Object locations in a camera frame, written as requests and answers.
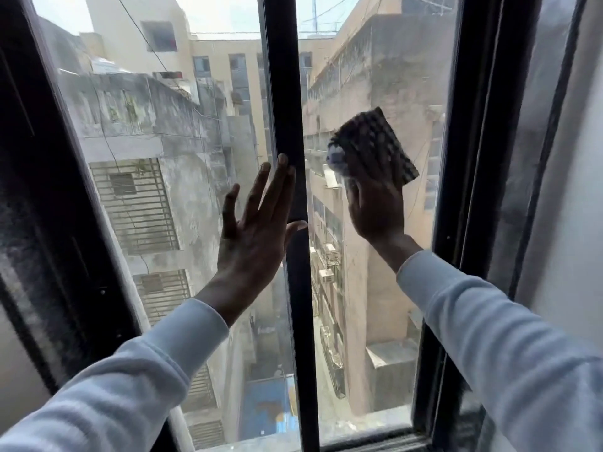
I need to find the person's left hand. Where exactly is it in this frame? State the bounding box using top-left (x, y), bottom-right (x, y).
top-left (214, 153), bottom-right (308, 303)

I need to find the person's right hand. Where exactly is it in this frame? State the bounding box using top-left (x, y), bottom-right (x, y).
top-left (345, 157), bottom-right (425, 273)

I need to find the dark textured cleaning cloth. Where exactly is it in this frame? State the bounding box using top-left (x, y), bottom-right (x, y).
top-left (327, 106), bottom-right (420, 190)

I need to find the person's right forearm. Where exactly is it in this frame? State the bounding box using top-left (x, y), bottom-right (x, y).
top-left (377, 234), bottom-right (603, 452)

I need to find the person's left forearm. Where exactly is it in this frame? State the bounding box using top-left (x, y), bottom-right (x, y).
top-left (0, 273), bottom-right (231, 452)

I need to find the grey weathered concrete building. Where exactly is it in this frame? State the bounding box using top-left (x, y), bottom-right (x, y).
top-left (38, 16), bottom-right (264, 450)

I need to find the large metal window grille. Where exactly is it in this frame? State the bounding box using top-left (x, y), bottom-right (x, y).
top-left (89, 157), bottom-right (182, 256)

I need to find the wide window glass pane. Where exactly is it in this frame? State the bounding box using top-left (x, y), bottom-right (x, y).
top-left (29, 0), bottom-right (302, 452)

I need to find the beige stained building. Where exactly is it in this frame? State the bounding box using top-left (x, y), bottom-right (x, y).
top-left (301, 0), bottom-right (460, 417)

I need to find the narrow window glass pane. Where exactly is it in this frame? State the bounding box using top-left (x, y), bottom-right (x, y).
top-left (295, 0), bottom-right (460, 445)

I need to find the small metal window grille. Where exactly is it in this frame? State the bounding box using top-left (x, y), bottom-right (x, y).
top-left (133, 269), bottom-right (192, 325)

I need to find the cream multi-storey building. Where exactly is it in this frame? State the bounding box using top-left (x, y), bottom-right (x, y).
top-left (84, 0), bottom-right (337, 160)

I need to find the black sliding window sash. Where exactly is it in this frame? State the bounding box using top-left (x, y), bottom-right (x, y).
top-left (487, 0), bottom-right (592, 306)

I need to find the blue rooftop sheet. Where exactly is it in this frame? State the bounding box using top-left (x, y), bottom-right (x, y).
top-left (239, 375), bottom-right (300, 442)

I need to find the black window frame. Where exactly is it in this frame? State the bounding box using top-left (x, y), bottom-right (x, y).
top-left (0, 0), bottom-right (547, 452)

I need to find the black overhead cable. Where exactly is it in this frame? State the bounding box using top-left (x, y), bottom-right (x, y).
top-left (115, 0), bottom-right (189, 97)

